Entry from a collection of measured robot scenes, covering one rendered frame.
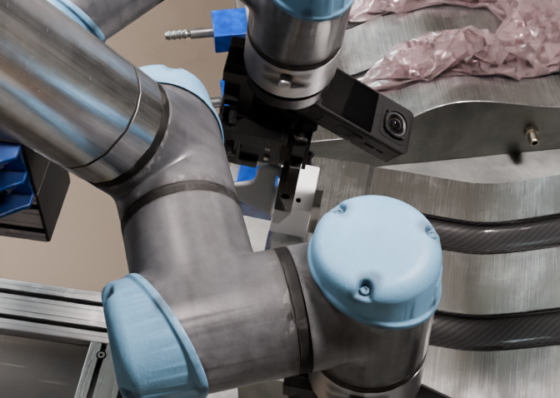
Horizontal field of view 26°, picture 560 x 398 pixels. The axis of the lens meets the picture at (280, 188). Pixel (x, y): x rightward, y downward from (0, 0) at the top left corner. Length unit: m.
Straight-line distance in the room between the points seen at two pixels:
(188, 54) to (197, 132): 1.83
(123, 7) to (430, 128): 0.54
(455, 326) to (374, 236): 0.48
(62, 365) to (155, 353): 1.24
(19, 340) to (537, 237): 0.99
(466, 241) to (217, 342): 0.57
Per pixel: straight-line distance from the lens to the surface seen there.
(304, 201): 1.13
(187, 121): 0.74
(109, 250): 2.27
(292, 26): 0.88
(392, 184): 1.23
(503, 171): 1.37
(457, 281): 1.17
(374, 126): 1.02
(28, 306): 1.96
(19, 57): 0.65
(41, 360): 1.92
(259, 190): 1.09
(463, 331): 1.15
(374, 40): 1.38
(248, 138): 1.02
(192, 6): 2.68
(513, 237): 1.20
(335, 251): 0.67
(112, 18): 0.86
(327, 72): 0.94
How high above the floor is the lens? 1.86
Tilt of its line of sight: 53 degrees down
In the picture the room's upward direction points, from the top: straight up
